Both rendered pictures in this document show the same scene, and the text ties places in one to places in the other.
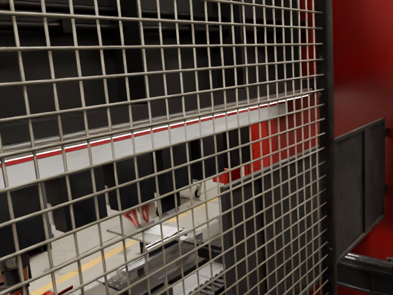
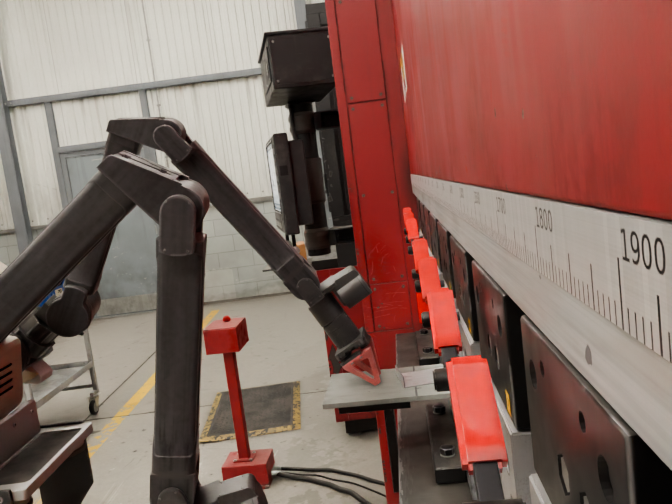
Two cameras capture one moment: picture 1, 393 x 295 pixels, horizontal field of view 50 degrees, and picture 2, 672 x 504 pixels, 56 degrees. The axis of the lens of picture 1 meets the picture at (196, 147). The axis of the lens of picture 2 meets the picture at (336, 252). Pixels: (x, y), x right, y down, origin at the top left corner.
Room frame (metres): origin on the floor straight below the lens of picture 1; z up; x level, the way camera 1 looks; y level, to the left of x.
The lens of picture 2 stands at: (0.63, 1.00, 1.42)
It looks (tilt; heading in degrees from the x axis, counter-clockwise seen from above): 7 degrees down; 325
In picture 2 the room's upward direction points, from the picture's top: 7 degrees counter-clockwise
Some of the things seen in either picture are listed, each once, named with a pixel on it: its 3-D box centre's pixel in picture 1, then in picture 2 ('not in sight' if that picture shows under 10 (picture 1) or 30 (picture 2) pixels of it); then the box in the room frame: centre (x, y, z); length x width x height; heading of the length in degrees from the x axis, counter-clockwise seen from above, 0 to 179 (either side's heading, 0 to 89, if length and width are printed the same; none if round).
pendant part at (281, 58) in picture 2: not in sight; (306, 154); (2.71, -0.39, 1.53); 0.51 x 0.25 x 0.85; 154
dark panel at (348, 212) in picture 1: (328, 206); not in sight; (1.32, -0.42, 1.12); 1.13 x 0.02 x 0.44; 139
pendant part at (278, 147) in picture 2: not in sight; (289, 183); (2.70, -0.29, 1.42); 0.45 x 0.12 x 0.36; 154
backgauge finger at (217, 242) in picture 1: (203, 242); not in sight; (1.37, 0.00, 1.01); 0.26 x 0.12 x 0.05; 49
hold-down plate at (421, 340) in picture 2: not in sight; (426, 347); (1.97, -0.23, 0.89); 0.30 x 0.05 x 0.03; 139
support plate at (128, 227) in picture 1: (145, 229); (391, 384); (1.58, 0.23, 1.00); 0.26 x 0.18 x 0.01; 49
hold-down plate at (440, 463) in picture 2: not in sight; (443, 438); (1.49, 0.19, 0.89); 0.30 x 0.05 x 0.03; 139
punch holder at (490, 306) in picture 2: not in sight; (550, 380); (0.90, 0.63, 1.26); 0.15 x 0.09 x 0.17; 139
